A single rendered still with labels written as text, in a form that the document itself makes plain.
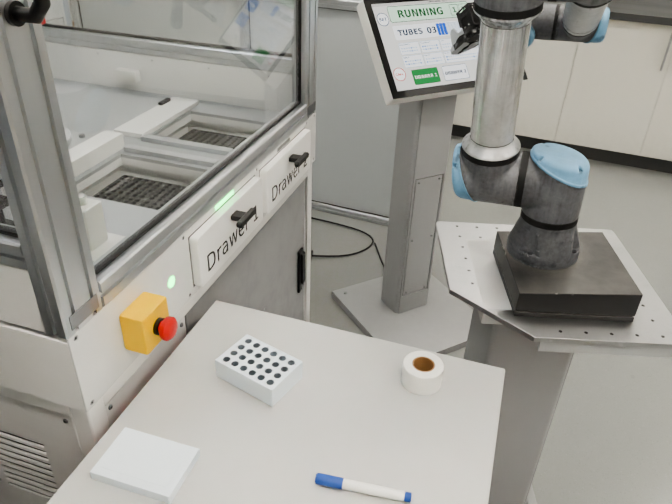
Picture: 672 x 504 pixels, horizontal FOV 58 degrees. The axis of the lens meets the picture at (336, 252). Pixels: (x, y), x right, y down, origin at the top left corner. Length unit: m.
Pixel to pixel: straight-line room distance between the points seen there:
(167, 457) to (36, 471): 0.38
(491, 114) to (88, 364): 0.82
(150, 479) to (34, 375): 0.24
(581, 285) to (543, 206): 0.18
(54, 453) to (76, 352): 0.29
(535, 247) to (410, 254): 1.00
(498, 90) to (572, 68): 2.84
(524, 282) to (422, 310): 1.19
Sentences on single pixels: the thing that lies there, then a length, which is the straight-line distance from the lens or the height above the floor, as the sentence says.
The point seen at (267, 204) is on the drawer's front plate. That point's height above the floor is 0.85.
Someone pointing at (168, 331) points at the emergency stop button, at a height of 0.88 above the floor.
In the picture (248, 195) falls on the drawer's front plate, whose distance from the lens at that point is 1.31.
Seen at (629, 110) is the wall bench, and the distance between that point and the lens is 4.06.
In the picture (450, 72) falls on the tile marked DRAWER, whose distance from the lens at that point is 1.93.
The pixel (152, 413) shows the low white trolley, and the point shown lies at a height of 0.76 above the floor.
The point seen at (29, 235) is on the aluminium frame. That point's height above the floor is 1.11.
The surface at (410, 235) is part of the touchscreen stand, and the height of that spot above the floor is 0.40.
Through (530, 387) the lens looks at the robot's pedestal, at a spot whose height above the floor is 0.51.
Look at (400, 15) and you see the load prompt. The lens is 1.93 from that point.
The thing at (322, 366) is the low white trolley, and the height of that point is 0.76.
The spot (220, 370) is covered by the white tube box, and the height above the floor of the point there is 0.78.
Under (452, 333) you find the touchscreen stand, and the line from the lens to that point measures 2.36.
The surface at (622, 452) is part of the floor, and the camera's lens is 2.19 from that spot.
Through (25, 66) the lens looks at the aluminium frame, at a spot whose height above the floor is 1.31.
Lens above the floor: 1.51
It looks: 32 degrees down
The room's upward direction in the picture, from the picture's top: 2 degrees clockwise
